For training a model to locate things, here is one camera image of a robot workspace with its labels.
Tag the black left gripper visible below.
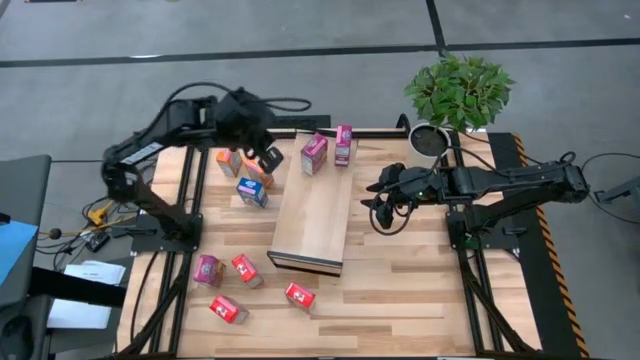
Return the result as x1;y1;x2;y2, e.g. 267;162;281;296
214;87;285;175

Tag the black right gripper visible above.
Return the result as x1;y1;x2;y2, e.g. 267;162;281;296
360;162;446;211

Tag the orange cereal box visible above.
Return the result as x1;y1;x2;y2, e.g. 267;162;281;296
215;148;244;179
244;157;276;190

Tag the blue cereal box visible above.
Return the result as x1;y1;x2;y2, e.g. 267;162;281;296
236;176;270;209

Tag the pink cereal box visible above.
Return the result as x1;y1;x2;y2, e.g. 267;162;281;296
334;124;354;167
193;254;227;289
300;132;330;177

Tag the red Froot Loops box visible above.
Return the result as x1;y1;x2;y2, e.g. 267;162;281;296
209;295;250;325
230;254;265;290
284;282;317;314

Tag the wooden shelf with black legs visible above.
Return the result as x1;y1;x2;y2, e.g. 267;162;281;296
266;130;359;277

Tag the white plant pot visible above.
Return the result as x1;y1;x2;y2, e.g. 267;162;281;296
408;122;453;160

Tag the green leafy plant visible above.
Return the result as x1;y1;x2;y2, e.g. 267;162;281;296
403;54;516;134

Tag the black mat with hazard stripes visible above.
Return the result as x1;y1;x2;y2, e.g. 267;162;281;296
487;132;592;360

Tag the black power adapter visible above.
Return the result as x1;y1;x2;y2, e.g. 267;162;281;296
84;232;111;253

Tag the white paper sheet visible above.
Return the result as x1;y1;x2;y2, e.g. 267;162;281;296
46;298;114;330
63;259;127;287

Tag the black bar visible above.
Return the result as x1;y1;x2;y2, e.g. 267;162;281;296
29;266;127;308

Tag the grey stand foot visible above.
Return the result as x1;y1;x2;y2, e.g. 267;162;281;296
593;174;640;204

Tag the grey upholstered seat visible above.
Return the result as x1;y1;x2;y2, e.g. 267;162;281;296
0;154;53;226

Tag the blue board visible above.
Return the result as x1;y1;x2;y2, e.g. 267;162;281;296
0;219;40;289

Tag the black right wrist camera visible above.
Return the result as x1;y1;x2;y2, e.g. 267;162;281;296
374;203;397;231

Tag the black aluminium table frame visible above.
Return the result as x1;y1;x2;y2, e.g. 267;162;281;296
117;128;539;359

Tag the yellow cable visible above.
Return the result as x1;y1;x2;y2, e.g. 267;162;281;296
87;199;131;236

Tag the black floor cable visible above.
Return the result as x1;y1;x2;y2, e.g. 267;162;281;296
579;152;640;226

